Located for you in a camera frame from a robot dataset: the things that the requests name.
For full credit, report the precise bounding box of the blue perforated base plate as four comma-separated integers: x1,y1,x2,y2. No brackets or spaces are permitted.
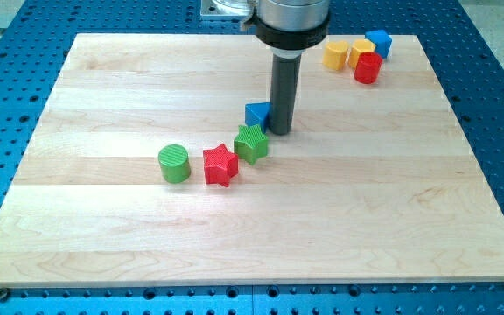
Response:
0,0,504,314

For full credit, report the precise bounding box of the blue cube block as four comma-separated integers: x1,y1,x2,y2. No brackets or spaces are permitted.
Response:
365,29,393,59

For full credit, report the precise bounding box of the wooden board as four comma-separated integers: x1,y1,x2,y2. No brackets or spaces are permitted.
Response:
0,33,504,288

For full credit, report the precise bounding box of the yellow block left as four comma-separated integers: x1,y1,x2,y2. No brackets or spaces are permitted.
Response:
322,40,349,71

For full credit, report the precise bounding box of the green cylinder block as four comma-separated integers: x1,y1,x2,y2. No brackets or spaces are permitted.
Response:
157,144,191,184

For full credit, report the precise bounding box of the silver mounting plate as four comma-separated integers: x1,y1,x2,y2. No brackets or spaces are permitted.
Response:
199,0,252,20

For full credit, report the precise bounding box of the yellow block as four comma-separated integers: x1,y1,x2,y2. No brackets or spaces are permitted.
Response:
322,40,349,71
347,38,376,69

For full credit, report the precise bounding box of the green star block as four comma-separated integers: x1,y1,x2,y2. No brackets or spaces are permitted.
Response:
234,124,269,165

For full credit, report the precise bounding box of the yellow block right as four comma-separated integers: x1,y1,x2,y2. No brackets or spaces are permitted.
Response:
347,38,376,69

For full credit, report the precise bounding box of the blue triangle block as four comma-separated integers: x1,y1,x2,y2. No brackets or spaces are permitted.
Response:
244,102,270,133

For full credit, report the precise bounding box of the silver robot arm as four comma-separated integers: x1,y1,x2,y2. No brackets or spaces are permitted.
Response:
240,0,331,60

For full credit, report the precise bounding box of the red cylinder block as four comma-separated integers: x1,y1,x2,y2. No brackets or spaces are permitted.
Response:
353,52,383,84

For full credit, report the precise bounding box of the red star block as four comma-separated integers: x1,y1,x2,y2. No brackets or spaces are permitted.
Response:
203,143,239,187

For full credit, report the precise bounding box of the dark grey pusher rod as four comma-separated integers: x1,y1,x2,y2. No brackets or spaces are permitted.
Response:
269,55,301,135

